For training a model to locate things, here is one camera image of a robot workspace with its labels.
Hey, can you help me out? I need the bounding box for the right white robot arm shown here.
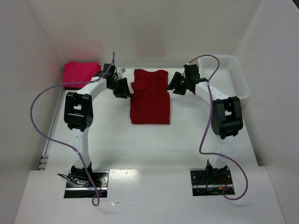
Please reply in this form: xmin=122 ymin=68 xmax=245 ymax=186
xmin=166 ymin=63 xmax=248 ymax=184

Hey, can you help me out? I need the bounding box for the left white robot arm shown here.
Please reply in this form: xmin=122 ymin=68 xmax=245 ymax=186
xmin=64 ymin=64 xmax=131 ymax=184

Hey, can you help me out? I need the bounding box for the white plastic basket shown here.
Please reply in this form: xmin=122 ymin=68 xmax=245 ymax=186
xmin=198 ymin=55 xmax=251 ymax=99

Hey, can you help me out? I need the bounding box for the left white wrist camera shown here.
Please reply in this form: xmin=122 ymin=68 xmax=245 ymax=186
xmin=117 ymin=68 xmax=126 ymax=78

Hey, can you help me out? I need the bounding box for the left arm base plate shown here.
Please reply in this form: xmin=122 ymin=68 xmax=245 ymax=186
xmin=64 ymin=171 xmax=109 ymax=198

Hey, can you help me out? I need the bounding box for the dark red t-shirt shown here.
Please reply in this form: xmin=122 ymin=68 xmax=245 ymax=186
xmin=130 ymin=69 xmax=171 ymax=125

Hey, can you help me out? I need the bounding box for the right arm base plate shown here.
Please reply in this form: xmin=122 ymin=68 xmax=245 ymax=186
xmin=190 ymin=169 xmax=235 ymax=196

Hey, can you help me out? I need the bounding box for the folded pink t-shirt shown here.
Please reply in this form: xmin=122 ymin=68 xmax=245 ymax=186
xmin=62 ymin=61 xmax=101 ymax=89

